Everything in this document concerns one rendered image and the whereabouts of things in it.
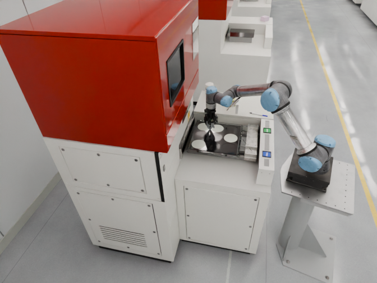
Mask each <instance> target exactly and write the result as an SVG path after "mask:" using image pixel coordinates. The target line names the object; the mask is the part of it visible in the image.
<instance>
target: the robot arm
mask: <svg viewBox="0 0 377 283"><path fill-rule="evenodd" d="M291 94H292V86H291V84H290V83H289V82H287V81H285V80H275V81H272V82H271V83H265V84H254V85H244V86H240V85H238V84H237V85H234V86H233V87H231V88H230V89H228V90H227V91H225V92H224V93H220V92H218V91H217V88H216V87H215V86H209V87H207V89H206V109H204V112H206V114H205V117H204V122H205V124H206V126H207V128H208V129H209V130H211V129H212V127H213V128H215V126H214V124H216V123H218V116H217V115H216V114H215V113H216V106H217V104H220V105H221V106H225V107H229V106H230V105H231V104H232V101H233V99H235V98H237V97H253V96H261V98H260V103H261V106H262V107H263V109H265V110H267V111H268V112H271V113H272V114H273V115H276V116H277V118H278V120H279V121H280V122H281V124H282V126H283V127H284V129H285V131H286V132H287V134H288V135H289V137H290V138H291V140H292V141H293V143H294V145H295V146H296V148H297V155H298V156H299V160H298V164H299V166H300V167H301V168H302V169H303V170H305V171H307V172H311V173H313V174H317V175H323V174H326V173H327V172H328V171H329V169H330V158H331V155H332V153H333V150H334V147H335V144H336V142H335V140H334V139H333V138H332V137H330V136H328V135H317V136H316V137H315V138H314V142H313V143H312V142H311V140H310V139H309V137H308V136H307V134H306V133H305V131H304V129H303V128H302V126H301V124H300V123H299V121H298V119H297V118H296V116H295V115H294V113H293V112H292V110H291V108H290V104H291V103H290V101H289V100H288V99H289V97H290V96H291ZM209 124H210V125H209Z"/></svg>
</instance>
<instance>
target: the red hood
mask: <svg viewBox="0 0 377 283"><path fill-rule="evenodd" d="M0 46H1V48H2V50H3V53H4V55H5V56H6V58H7V61H8V63H9V65H10V67H11V69H12V72H13V74H14V76H15V78H16V80H17V82H18V84H19V86H20V89H21V91H22V93H23V95H24V97H25V99H26V101H27V103H28V105H29V108H30V110H31V112H32V114H33V116H34V118H35V121H36V123H37V125H38V127H39V129H40V131H41V133H42V136H44V137H49V138H57V139H65V140H73V141H78V142H87V143H95V144H103V145H111V146H116V147H124V148H132V149H140V150H148V151H153V152H161V153H168V151H169V149H170V147H171V145H172V142H173V140H174V137H175V136H176V133H177V131H178V128H179V126H180V124H181V122H182V119H183V117H184V115H185V112H186V110H187V108H188V106H189V103H190V101H191V98H192V96H193V94H194V92H195V89H196V87H197V85H198V83H199V12H198V0H64V1H61V2H58V3H56V4H53V5H51V6H49V7H46V8H44V9H41V10H39V11H36V12H34V13H31V14H29V15H26V16H24V17H21V18H19V19H17V20H14V21H11V22H9V23H7V24H4V25H2V26H0Z"/></svg>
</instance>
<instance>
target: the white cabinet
mask: <svg viewBox="0 0 377 283"><path fill-rule="evenodd" d="M174 182H175V189H176V201H177V213H178V225H179V232H180V239H182V241H186V242H190V243H195V244H201V245H206V246H210V247H216V248H221V249H226V250H232V251H235V252H241V253H246V254H250V253H253V254H256V251H257V248H258V243H259V239H260V235H261V230H262V227H263V223H264V218H265V214H266V210H267V206H268V202H269V198H270V194H268V193H261V192H256V191H249V190H242V189H235V188H228V187H223V186H216V185H209V184H202V183H198V182H190V181H183V180H176V179H175V180H174Z"/></svg>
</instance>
